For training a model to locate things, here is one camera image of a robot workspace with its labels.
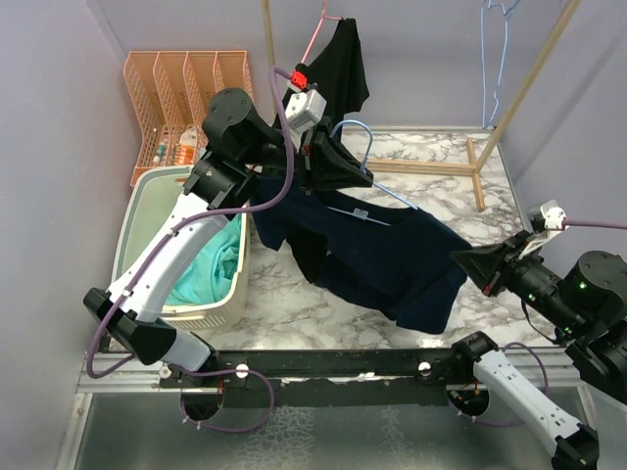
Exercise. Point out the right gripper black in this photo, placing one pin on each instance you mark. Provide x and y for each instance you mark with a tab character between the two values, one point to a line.
492	264

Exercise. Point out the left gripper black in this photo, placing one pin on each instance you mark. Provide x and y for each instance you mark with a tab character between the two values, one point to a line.
326	162

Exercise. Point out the navy blue t shirt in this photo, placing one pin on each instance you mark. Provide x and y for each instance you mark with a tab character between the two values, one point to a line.
397	261

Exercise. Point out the teal t shirt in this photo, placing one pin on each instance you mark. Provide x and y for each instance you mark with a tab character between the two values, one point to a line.
207	280

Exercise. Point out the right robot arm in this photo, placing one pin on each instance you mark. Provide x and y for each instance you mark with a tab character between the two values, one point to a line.
587	308

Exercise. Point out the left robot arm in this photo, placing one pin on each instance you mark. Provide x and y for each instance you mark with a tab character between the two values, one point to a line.
218	186

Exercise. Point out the black t shirt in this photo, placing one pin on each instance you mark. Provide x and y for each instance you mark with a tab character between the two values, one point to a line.
338	72

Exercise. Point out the pink hanger under black shirt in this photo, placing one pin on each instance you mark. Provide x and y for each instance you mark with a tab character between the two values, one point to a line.
324	17

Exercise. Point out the orange plastic file organizer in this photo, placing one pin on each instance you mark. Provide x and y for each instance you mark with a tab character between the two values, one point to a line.
172	90

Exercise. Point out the cream plastic laundry basket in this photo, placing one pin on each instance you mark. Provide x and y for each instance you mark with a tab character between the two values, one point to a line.
152	200

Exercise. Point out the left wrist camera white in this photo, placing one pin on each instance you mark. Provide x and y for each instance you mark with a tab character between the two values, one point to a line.
306	105

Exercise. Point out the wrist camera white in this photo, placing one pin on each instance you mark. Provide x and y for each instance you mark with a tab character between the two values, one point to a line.
547	221
306	105

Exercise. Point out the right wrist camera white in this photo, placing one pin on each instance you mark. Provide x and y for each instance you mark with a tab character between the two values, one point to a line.
547	221

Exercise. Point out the wooden clothes rack frame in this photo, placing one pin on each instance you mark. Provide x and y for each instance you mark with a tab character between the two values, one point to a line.
493	119

